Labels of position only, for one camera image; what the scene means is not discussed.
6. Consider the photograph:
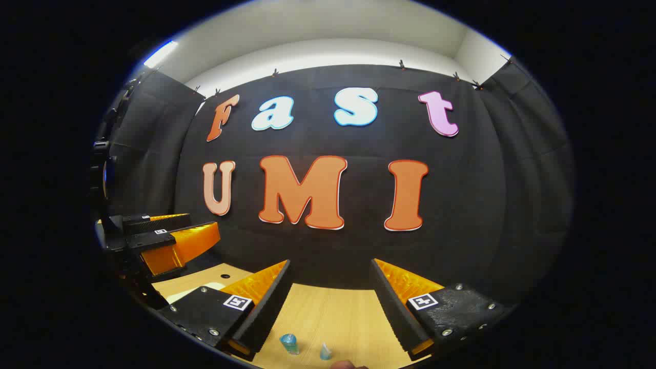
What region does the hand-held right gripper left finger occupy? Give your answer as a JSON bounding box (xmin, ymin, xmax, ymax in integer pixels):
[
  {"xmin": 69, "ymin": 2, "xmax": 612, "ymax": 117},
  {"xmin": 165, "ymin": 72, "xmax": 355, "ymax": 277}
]
[{"xmin": 158, "ymin": 259, "xmax": 294, "ymax": 362}]

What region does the pale yellow suitcase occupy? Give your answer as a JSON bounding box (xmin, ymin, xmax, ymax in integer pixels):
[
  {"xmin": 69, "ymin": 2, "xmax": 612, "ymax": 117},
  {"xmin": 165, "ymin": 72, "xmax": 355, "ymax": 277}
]
[{"xmin": 167, "ymin": 281, "xmax": 227, "ymax": 304}]

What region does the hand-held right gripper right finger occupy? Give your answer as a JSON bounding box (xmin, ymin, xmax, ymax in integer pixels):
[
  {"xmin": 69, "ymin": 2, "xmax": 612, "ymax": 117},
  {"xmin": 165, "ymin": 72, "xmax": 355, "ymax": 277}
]
[{"xmin": 369, "ymin": 258, "xmax": 513, "ymax": 362}]

